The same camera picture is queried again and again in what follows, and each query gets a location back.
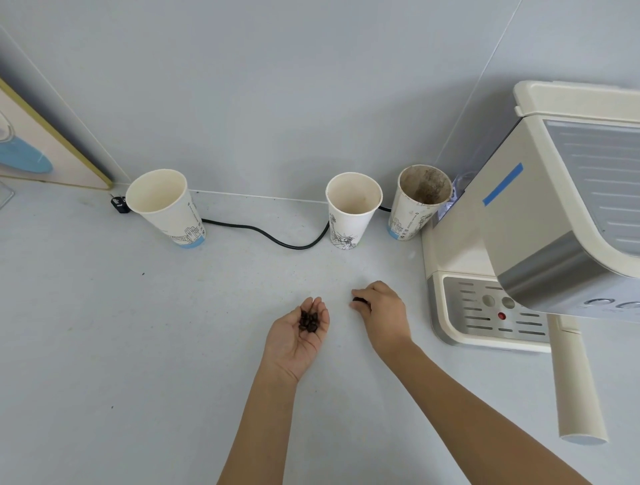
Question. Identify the person's right hand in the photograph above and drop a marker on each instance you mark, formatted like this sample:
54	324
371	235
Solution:
387	317

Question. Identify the person's left hand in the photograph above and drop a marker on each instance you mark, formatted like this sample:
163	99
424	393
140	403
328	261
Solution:
292	347

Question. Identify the person's left fingers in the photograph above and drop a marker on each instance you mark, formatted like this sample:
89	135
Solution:
323	314

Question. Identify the person's right thumb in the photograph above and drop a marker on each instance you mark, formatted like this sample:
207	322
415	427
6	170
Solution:
364	309

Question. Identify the pile of coffee beans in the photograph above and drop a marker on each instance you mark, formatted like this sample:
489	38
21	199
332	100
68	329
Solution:
308	323

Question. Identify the person's left forearm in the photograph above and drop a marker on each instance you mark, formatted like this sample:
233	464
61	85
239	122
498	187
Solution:
262	429

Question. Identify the person's right forearm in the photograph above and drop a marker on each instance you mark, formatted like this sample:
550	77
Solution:
465	414

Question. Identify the white paper cup statue print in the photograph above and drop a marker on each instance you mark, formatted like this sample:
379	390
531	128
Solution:
347	225

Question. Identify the stained paper cup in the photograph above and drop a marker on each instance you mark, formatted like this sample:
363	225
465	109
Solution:
407	220

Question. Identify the metal drip tray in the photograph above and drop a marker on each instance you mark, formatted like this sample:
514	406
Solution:
480	312

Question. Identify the clear water tank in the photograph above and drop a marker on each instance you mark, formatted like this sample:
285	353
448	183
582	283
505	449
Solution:
457	192

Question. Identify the white paper cup blue base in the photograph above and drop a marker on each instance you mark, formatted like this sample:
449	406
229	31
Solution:
175	220

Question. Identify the blue tape strip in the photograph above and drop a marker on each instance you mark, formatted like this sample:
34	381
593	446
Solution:
502	185

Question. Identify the cream espresso machine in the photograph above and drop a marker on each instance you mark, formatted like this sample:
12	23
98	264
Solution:
540	220

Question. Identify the gold framed picture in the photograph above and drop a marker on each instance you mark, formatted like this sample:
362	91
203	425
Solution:
30	145

